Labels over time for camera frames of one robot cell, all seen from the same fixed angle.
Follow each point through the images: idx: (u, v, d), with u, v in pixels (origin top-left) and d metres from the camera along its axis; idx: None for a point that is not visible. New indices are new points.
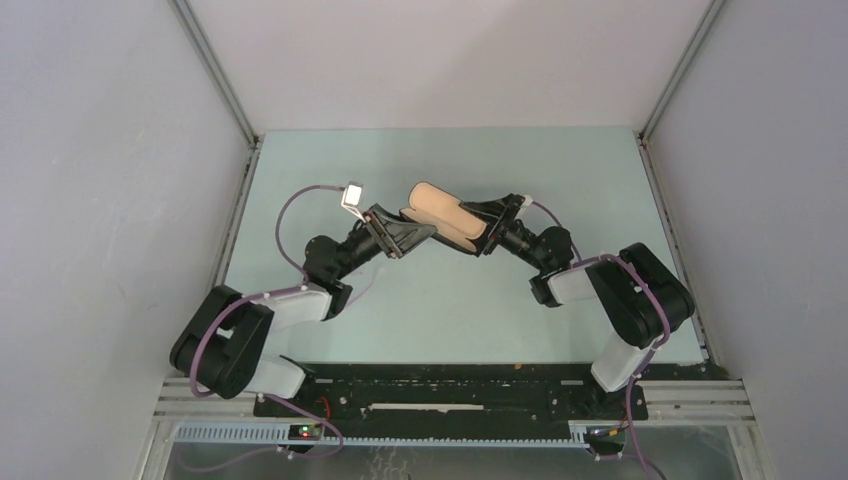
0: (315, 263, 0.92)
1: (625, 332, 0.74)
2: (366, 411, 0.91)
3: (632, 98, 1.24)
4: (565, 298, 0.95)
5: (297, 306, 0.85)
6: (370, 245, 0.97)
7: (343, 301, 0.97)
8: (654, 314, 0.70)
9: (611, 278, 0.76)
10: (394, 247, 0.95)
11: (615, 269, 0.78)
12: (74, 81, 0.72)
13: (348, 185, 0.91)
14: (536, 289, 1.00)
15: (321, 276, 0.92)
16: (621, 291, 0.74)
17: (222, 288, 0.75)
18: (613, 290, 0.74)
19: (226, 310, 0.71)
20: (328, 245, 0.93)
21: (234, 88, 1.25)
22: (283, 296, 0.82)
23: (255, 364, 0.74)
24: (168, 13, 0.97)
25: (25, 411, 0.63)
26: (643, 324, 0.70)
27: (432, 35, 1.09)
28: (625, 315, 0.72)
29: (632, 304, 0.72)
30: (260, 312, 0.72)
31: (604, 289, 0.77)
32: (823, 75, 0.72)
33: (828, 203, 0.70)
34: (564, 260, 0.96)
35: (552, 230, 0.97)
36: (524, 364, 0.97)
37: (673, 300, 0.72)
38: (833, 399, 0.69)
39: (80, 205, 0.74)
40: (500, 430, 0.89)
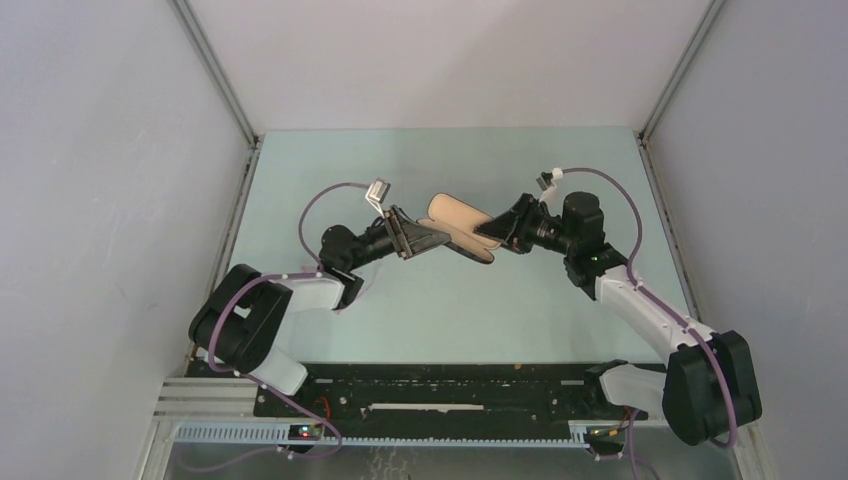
0: (330, 250, 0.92)
1: (671, 414, 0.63)
2: (366, 411, 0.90)
3: (632, 98, 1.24)
4: (605, 298, 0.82)
5: (312, 292, 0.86)
6: (384, 243, 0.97)
7: (356, 291, 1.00)
8: (718, 416, 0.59)
9: (696, 373, 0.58)
10: (406, 247, 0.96)
11: (699, 357, 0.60)
12: (73, 81, 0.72)
13: (375, 179, 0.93)
14: (572, 273, 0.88)
15: (335, 263, 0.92)
16: (698, 390, 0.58)
17: (242, 267, 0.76)
18: (691, 389, 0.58)
19: (246, 285, 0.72)
20: (345, 235, 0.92)
21: (234, 88, 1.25)
22: (299, 282, 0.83)
23: (270, 344, 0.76)
24: (168, 12, 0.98)
25: (25, 411, 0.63)
26: (704, 429, 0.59)
27: (432, 34, 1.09)
28: (684, 410, 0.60)
29: (702, 407, 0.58)
30: (282, 290, 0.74)
31: (675, 374, 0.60)
32: (824, 75, 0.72)
33: (828, 202, 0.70)
34: (597, 229, 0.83)
35: (576, 197, 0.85)
36: (524, 364, 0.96)
37: (741, 400, 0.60)
38: (834, 399, 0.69)
39: (80, 204, 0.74)
40: (500, 431, 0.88)
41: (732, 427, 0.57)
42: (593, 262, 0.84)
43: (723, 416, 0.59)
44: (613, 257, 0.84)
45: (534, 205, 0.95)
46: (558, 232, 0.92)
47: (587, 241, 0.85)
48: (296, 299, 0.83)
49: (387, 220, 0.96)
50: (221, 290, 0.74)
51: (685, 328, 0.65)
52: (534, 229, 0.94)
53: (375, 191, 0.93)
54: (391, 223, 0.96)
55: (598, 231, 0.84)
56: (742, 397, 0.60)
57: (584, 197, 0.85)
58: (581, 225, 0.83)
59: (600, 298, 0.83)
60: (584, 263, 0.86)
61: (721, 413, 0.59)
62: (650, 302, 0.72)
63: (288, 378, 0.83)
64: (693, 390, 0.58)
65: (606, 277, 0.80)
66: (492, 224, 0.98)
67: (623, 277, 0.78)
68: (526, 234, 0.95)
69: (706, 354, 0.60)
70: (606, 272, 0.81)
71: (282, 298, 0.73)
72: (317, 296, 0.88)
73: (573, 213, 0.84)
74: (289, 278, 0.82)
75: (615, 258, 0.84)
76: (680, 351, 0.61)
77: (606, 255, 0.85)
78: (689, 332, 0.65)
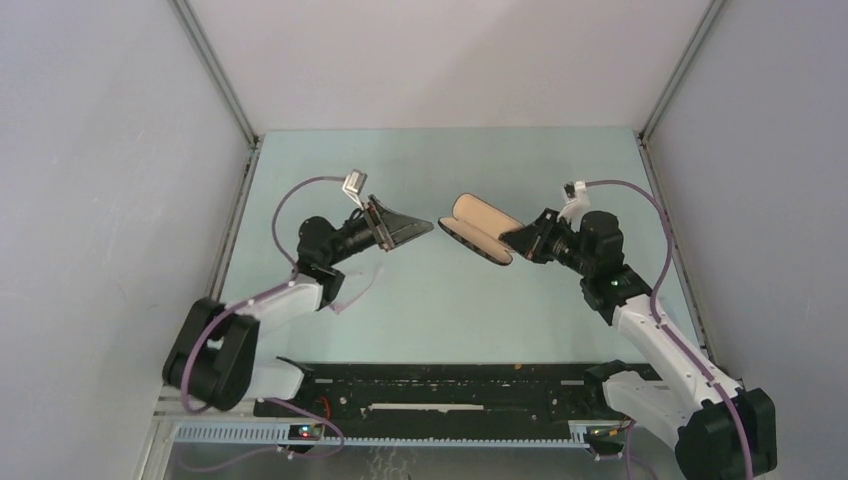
0: (308, 246, 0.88)
1: (686, 463, 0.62)
2: (366, 411, 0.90)
3: (632, 97, 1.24)
4: (622, 329, 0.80)
5: (282, 308, 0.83)
6: (365, 235, 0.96)
7: (337, 288, 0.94)
8: (735, 471, 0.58)
9: (721, 429, 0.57)
10: (391, 240, 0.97)
11: (723, 415, 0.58)
12: (72, 81, 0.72)
13: (351, 171, 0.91)
14: (589, 295, 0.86)
15: (315, 259, 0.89)
16: (721, 447, 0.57)
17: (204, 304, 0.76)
18: (714, 447, 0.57)
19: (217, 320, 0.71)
20: (321, 229, 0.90)
21: (234, 87, 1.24)
22: (264, 300, 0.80)
23: (249, 372, 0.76)
24: (168, 11, 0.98)
25: (26, 412, 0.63)
26: None
27: (432, 34, 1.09)
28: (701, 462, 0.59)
29: (722, 463, 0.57)
30: (248, 321, 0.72)
31: (698, 424, 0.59)
32: (824, 75, 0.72)
33: (828, 202, 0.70)
34: (616, 251, 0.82)
35: (596, 217, 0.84)
36: (524, 364, 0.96)
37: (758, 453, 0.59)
38: (833, 398, 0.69)
39: (79, 204, 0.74)
40: (500, 431, 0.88)
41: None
42: (611, 286, 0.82)
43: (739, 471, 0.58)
44: (632, 281, 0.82)
45: (553, 220, 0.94)
46: (573, 250, 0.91)
47: (605, 263, 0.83)
48: (265, 320, 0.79)
49: (366, 212, 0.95)
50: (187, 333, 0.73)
51: (711, 383, 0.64)
52: (551, 242, 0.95)
53: (353, 184, 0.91)
54: (371, 215, 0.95)
55: (617, 254, 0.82)
56: (760, 452, 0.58)
57: (605, 217, 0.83)
58: (598, 246, 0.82)
59: (617, 327, 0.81)
60: (601, 285, 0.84)
61: (740, 468, 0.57)
62: (676, 346, 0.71)
63: (284, 381, 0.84)
64: (715, 448, 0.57)
65: (622, 306, 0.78)
66: (515, 234, 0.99)
67: (646, 310, 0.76)
68: (544, 246, 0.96)
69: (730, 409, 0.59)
70: (626, 300, 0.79)
71: (249, 328, 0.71)
72: (293, 307, 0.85)
73: (591, 233, 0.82)
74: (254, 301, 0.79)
75: (635, 281, 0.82)
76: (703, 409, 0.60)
77: (625, 278, 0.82)
78: (714, 385, 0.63)
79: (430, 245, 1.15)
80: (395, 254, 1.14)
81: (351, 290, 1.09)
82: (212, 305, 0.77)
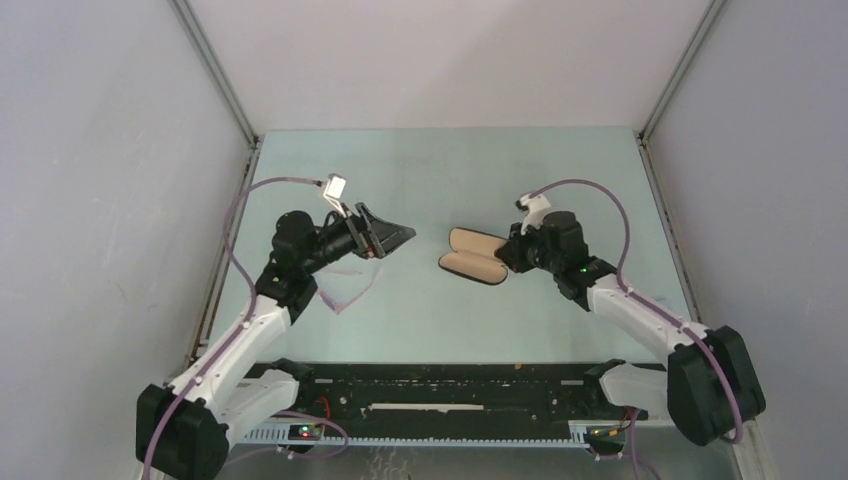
0: (284, 237, 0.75)
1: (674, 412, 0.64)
2: (366, 411, 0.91)
3: (632, 97, 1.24)
4: (599, 310, 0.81)
5: (245, 356, 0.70)
6: (345, 241, 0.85)
7: (306, 297, 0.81)
8: (723, 415, 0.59)
9: (695, 368, 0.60)
10: (377, 247, 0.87)
11: (696, 356, 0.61)
12: (71, 81, 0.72)
13: (334, 176, 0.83)
14: (562, 287, 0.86)
15: (292, 252, 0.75)
16: (700, 388, 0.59)
17: (149, 392, 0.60)
18: (694, 388, 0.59)
19: (166, 416, 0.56)
20: (300, 222, 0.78)
21: (233, 86, 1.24)
22: (217, 364, 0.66)
23: (227, 449, 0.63)
24: (168, 11, 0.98)
25: (26, 412, 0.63)
26: (711, 427, 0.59)
27: (431, 34, 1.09)
28: (688, 412, 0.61)
29: (706, 401, 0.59)
30: (201, 411, 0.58)
31: (674, 371, 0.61)
32: (824, 74, 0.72)
33: (828, 201, 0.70)
34: (578, 243, 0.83)
35: (553, 214, 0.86)
36: (524, 364, 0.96)
37: (741, 392, 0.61)
38: (834, 399, 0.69)
39: (80, 204, 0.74)
40: (500, 430, 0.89)
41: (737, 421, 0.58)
42: (581, 274, 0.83)
43: (728, 415, 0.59)
44: (601, 267, 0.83)
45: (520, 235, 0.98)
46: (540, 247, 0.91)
47: (571, 254, 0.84)
48: (227, 385, 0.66)
49: (346, 218, 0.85)
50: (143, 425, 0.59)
51: (681, 328, 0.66)
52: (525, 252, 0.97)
53: (330, 189, 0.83)
54: (350, 221, 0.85)
55: (581, 244, 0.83)
56: (743, 391, 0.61)
57: (560, 213, 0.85)
58: (561, 240, 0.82)
59: (593, 310, 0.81)
60: (571, 275, 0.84)
61: (726, 409, 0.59)
62: (645, 306, 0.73)
63: (275, 403, 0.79)
64: (695, 388, 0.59)
65: (594, 287, 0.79)
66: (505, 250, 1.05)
67: (614, 284, 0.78)
68: (520, 255, 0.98)
69: (702, 350, 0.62)
70: (597, 282, 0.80)
71: (204, 418, 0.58)
72: (256, 348, 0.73)
73: (551, 229, 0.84)
74: (204, 374, 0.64)
75: (604, 269, 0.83)
76: (676, 353, 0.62)
77: (593, 265, 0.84)
78: (685, 330, 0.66)
79: (430, 245, 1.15)
80: (395, 254, 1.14)
81: (352, 290, 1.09)
82: (156, 392, 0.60)
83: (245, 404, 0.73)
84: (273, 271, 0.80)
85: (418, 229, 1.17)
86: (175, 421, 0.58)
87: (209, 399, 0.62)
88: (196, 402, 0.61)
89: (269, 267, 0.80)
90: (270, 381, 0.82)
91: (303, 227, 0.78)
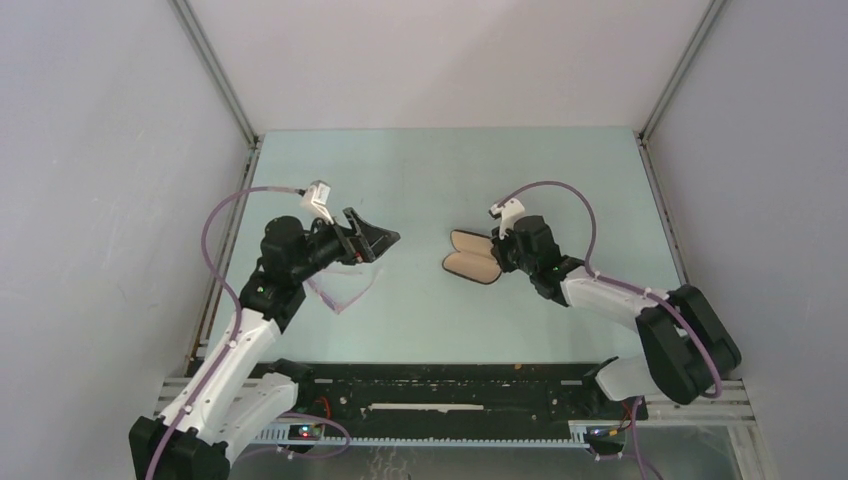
0: (273, 241, 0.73)
1: (657, 377, 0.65)
2: (366, 411, 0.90)
3: (631, 97, 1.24)
4: (577, 302, 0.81)
5: (237, 374, 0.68)
6: (334, 246, 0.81)
7: (294, 304, 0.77)
8: (702, 371, 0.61)
9: (661, 326, 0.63)
10: (368, 252, 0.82)
11: (662, 315, 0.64)
12: (72, 82, 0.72)
13: (316, 184, 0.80)
14: (539, 288, 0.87)
15: (281, 256, 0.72)
16: (671, 345, 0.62)
17: (139, 424, 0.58)
18: (663, 344, 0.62)
19: (159, 450, 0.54)
20: (287, 228, 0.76)
21: (234, 87, 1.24)
22: (207, 389, 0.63)
23: (228, 468, 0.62)
24: (168, 12, 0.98)
25: (25, 412, 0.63)
26: (691, 385, 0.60)
27: (431, 35, 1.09)
28: (668, 372, 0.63)
29: (681, 358, 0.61)
30: (195, 441, 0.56)
31: (646, 333, 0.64)
32: (824, 74, 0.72)
33: (828, 201, 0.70)
34: (549, 242, 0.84)
35: (522, 219, 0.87)
36: (524, 364, 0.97)
37: (715, 347, 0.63)
38: (833, 398, 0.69)
39: (80, 204, 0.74)
40: (500, 431, 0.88)
41: (714, 375, 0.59)
42: (555, 272, 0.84)
43: (707, 371, 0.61)
44: (572, 262, 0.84)
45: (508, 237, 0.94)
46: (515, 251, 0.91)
47: (543, 254, 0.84)
48: (220, 408, 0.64)
49: (333, 223, 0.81)
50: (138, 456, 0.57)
51: (645, 294, 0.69)
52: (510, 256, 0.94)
53: (316, 195, 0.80)
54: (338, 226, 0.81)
55: (551, 244, 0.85)
56: (715, 345, 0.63)
57: (528, 217, 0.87)
58: (532, 241, 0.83)
59: (572, 303, 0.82)
60: (546, 274, 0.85)
61: (703, 364, 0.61)
62: (611, 284, 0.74)
63: (276, 407, 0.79)
64: (666, 345, 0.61)
65: (566, 279, 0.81)
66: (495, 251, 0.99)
67: (583, 273, 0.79)
68: (503, 258, 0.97)
69: (668, 310, 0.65)
70: (569, 275, 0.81)
71: (199, 448, 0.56)
72: (247, 364, 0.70)
73: (521, 233, 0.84)
74: (194, 403, 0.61)
75: (575, 264, 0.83)
76: (645, 314, 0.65)
77: (565, 262, 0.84)
78: (649, 294, 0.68)
79: (430, 245, 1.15)
80: (395, 254, 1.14)
81: (351, 290, 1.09)
82: (147, 423, 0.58)
83: (245, 414, 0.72)
84: (259, 281, 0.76)
85: (418, 229, 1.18)
86: (170, 452, 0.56)
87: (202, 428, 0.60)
88: (188, 431, 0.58)
89: (255, 277, 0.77)
90: (270, 384, 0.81)
91: (288, 233, 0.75)
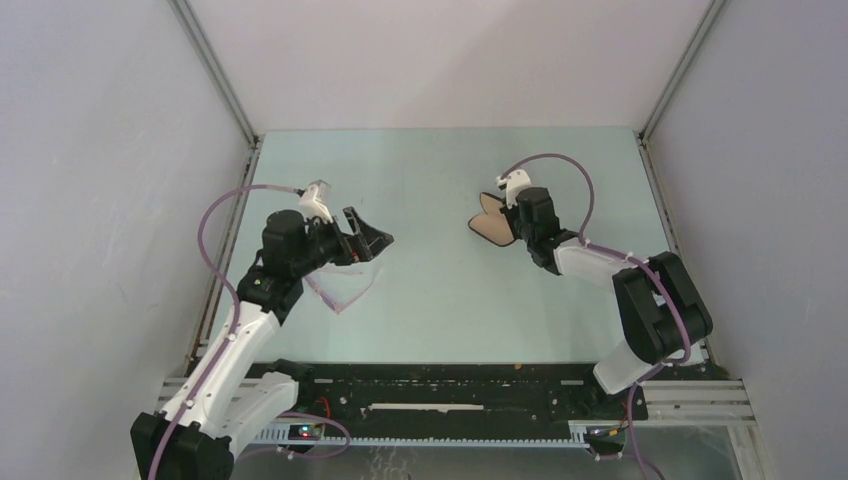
0: (272, 232, 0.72)
1: (630, 337, 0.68)
2: (366, 411, 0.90)
3: (631, 98, 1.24)
4: (568, 271, 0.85)
5: (238, 366, 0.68)
6: (332, 244, 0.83)
7: (293, 295, 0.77)
8: (671, 332, 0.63)
9: (635, 285, 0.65)
10: (365, 250, 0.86)
11: (639, 275, 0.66)
12: (73, 82, 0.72)
13: (312, 183, 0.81)
14: (535, 255, 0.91)
15: (280, 249, 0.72)
16: (642, 303, 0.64)
17: (140, 422, 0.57)
18: (634, 302, 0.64)
19: (162, 445, 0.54)
20: (288, 219, 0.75)
21: (234, 87, 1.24)
22: (207, 382, 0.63)
23: (232, 463, 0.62)
24: (167, 12, 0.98)
25: (25, 412, 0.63)
26: (660, 345, 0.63)
27: (431, 35, 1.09)
28: (638, 330, 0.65)
29: (651, 318, 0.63)
30: (198, 434, 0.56)
31: (621, 291, 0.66)
32: (823, 75, 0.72)
33: (827, 201, 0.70)
34: (549, 214, 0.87)
35: (527, 189, 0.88)
36: (524, 364, 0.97)
37: (691, 314, 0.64)
38: (833, 397, 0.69)
39: (80, 205, 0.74)
40: (500, 431, 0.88)
41: (685, 338, 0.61)
42: (551, 242, 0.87)
43: (676, 333, 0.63)
44: (568, 233, 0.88)
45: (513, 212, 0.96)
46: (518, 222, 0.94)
47: (544, 225, 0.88)
48: (221, 401, 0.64)
49: (333, 221, 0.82)
50: (142, 453, 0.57)
51: (624, 257, 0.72)
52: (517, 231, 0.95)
53: (317, 193, 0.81)
54: (337, 225, 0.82)
55: (551, 216, 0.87)
56: (691, 311, 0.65)
57: (534, 189, 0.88)
58: (533, 213, 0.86)
59: (562, 271, 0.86)
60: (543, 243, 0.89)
61: (674, 327, 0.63)
62: (598, 250, 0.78)
63: (277, 405, 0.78)
64: (638, 303, 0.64)
65: (558, 249, 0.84)
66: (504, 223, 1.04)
67: (576, 242, 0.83)
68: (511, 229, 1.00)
69: (647, 272, 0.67)
70: (562, 244, 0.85)
71: (202, 441, 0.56)
72: (248, 357, 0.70)
73: (525, 203, 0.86)
74: (195, 397, 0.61)
75: (571, 236, 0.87)
76: (622, 273, 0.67)
77: (563, 233, 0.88)
78: (627, 258, 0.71)
79: (430, 245, 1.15)
80: (395, 254, 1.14)
81: (351, 290, 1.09)
82: (149, 419, 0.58)
83: (246, 410, 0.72)
84: (258, 274, 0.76)
85: (418, 229, 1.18)
86: (172, 448, 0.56)
87: (204, 422, 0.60)
88: (190, 425, 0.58)
89: (253, 270, 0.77)
90: (268, 384, 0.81)
91: (290, 224, 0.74)
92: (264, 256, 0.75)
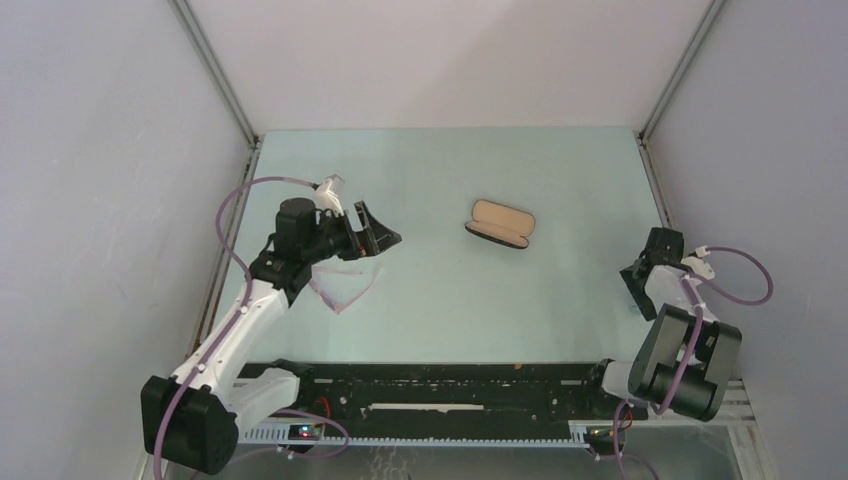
0: (284, 215, 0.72)
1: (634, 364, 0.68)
2: (366, 411, 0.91)
3: (631, 97, 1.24)
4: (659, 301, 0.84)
5: (249, 339, 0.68)
6: (341, 236, 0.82)
7: (303, 278, 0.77)
8: (666, 380, 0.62)
9: (674, 326, 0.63)
10: (373, 245, 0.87)
11: (685, 321, 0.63)
12: (71, 82, 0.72)
13: (327, 177, 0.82)
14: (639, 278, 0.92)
15: (290, 232, 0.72)
16: (664, 342, 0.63)
17: (151, 384, 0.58)
18: (658, 336, 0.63)
19: (172, 405, 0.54)
20: (300, 204, 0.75)
21: (233, 87, 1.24)
22: (218, 350, 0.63)
23: (237, 434, 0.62)
24: (167, 12, 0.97)
25: (26, 410, 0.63)
26: (646, 382, 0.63)
27: (431, 35, 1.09)
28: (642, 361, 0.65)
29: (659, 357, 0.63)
30: (207, 397, 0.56)
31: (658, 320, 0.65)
32: (823, 75, 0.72)
33: (827, 202, 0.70)
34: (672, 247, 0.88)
35: None
36: (524, 364, 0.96)
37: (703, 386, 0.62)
38: (832, 397, 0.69)
39: (80, 204, 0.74)
40: (498, 430, 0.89)
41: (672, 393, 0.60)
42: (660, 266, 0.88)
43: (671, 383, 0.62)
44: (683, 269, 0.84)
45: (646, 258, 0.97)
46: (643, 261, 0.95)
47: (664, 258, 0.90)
48: (231, 370, 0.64)
49: (345, 214, 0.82)
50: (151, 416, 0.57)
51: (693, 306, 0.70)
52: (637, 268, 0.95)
53: (330, 187, 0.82)
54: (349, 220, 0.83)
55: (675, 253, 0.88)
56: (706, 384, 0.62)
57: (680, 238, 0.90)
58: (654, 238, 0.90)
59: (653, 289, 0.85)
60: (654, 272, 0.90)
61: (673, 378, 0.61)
62: (690, 291, 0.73)
63: (277, 399, 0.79)
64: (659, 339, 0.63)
65: (659, 266, 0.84)
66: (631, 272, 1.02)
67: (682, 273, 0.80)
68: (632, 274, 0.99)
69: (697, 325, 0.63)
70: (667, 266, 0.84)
71: (212, 403, 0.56)
72: (258, 330, 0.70)
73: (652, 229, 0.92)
74: (206, 362, 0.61)
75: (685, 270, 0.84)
76: (675, 309, 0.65)
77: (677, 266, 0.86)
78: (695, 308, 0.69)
79: (430, 245, 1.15)
80: (395, 254, 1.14)
81: (352, 289, 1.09)
82: (159, 382, 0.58)
83: (249, 397, 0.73)
84: (268, 256, 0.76)
85: (418, 229, 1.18)
86: (183, 411, 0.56)
87: (215, 386, 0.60)
88: (200, 389, 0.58)
89: (264, 254, 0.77)
90: (270, 377, 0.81)
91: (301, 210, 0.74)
92: (274, 240, 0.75)
